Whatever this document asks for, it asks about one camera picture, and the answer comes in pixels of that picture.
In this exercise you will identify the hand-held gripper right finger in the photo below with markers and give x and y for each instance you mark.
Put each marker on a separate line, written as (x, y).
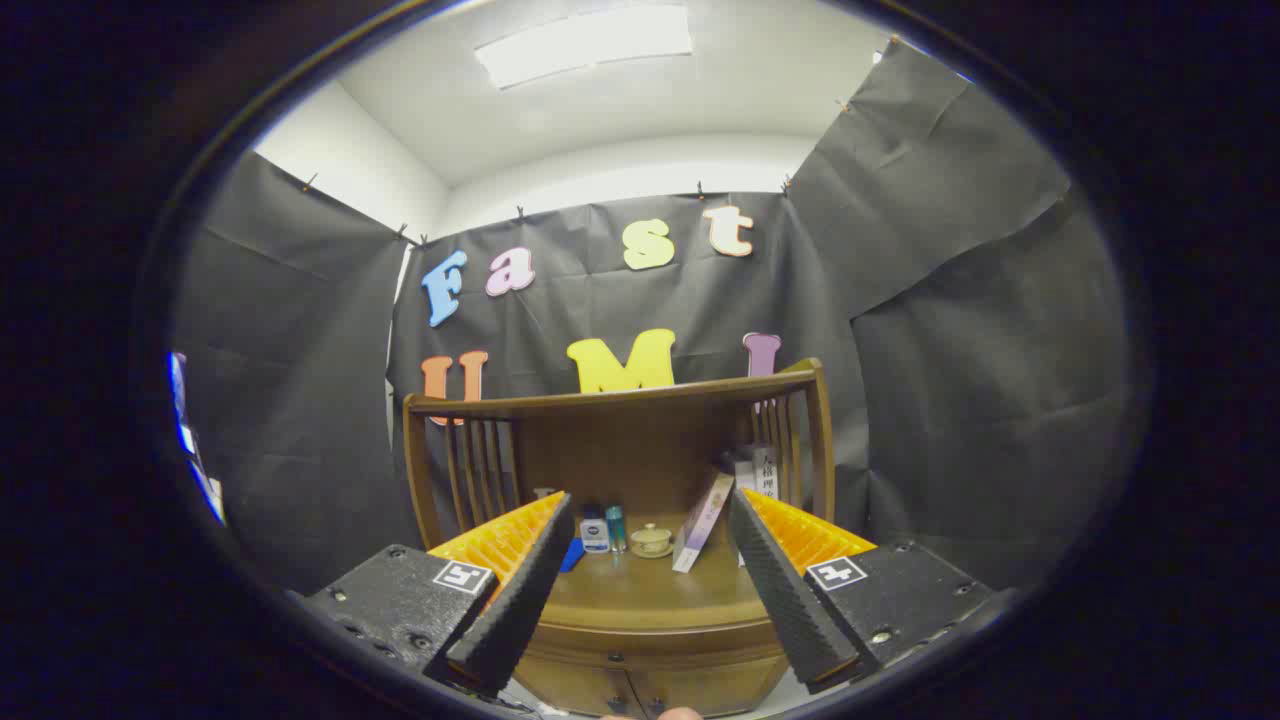
(790, 600)

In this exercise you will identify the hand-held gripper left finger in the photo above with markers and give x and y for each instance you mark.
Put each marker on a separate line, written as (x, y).
(520, 610)

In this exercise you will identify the wooden countertop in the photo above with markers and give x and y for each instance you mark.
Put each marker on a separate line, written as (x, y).
(650, 595)

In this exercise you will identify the wooden cabinet with slatted sides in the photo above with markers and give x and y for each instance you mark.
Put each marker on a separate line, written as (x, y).
(640, 450)

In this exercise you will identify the blue folded cloth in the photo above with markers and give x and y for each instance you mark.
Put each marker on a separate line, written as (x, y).
(572, 553)

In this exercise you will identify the white lotion bottle blue cap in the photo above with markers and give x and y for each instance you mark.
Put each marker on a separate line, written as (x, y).
(594, 535)

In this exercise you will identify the purple book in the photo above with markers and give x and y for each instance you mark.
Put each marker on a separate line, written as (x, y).
(703, 520)

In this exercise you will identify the teal slim bottle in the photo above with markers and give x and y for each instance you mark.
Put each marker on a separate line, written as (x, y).
(616, 528)

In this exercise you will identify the white book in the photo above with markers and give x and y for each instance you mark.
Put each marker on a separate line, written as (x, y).
(765, 472)

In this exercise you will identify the cream lidded tea cup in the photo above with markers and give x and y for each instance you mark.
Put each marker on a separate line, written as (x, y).
(651, 541)

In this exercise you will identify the ceiling light panel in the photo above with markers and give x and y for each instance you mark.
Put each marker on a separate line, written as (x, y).
(585, 42)

